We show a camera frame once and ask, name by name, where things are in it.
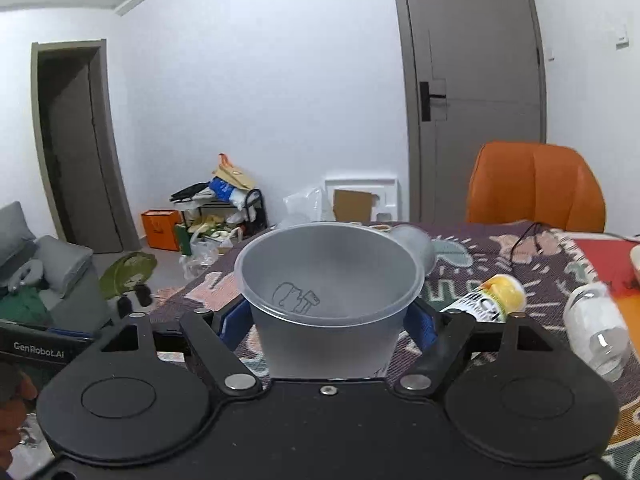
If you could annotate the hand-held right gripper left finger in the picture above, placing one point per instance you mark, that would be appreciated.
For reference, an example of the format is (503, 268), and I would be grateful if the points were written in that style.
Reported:
(234, 321)

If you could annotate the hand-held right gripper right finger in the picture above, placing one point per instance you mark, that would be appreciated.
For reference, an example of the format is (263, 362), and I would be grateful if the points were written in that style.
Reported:
(419, 327)

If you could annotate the translucent grey plastic cup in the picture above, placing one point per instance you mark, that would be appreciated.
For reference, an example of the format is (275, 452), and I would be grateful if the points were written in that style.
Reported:
(327, 345)

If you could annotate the clear plastic cup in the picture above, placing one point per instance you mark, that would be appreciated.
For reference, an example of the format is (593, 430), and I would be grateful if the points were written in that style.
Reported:
(417, 245)

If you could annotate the person's left hand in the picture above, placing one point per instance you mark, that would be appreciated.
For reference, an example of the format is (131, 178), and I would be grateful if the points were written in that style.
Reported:
(10, 427)

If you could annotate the green cloth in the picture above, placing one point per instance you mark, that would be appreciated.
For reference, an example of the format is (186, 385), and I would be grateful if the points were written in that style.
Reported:
(22, 305)

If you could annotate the clear plastic bag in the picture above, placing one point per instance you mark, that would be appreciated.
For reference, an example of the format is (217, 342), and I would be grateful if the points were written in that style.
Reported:
(305, 206)
(202, 257)

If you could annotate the grey sofa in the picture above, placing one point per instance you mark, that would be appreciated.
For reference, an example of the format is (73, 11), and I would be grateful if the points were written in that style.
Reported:
(65, 270)

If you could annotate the yellow-capped labelled bottle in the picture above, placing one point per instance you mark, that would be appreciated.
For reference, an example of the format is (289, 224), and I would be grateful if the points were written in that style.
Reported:
(500, 296)

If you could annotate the green bag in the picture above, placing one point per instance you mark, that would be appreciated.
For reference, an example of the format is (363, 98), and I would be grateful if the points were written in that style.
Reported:
(183, 238)

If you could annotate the black storage rack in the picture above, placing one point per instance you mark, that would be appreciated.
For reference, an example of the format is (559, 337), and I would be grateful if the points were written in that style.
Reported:
(225, 207)

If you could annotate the orange box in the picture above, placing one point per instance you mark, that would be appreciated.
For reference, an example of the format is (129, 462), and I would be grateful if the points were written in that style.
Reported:
(160, 230)

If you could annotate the patterned printed blanket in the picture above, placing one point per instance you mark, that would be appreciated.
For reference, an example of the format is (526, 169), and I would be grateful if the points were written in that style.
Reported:
(540, 265)

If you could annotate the white foam board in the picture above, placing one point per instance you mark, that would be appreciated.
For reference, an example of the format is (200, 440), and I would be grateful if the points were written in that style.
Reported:
(385, 195)

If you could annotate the brown cardboard piece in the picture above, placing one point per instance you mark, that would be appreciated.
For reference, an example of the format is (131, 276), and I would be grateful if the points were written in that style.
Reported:
(352, 205)

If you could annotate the clear plastic water bottle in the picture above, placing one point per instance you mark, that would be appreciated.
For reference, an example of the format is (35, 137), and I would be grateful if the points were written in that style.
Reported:
(595, 327)

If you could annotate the orange chair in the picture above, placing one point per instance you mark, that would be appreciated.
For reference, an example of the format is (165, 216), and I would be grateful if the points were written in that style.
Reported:
(535, 185)

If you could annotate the red orange mat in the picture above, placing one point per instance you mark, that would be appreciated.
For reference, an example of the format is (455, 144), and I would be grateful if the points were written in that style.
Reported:
(612, 265)

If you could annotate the white bowl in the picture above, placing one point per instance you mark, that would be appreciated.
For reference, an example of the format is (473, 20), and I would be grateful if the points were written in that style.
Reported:
(635, 260)

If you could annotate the grey door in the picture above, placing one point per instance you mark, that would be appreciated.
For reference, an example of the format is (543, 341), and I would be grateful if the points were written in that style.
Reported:
(475, 60)

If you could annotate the white wall switch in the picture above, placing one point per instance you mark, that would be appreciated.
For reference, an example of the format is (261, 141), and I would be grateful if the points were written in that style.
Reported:
(550, 53)
(621, 37)

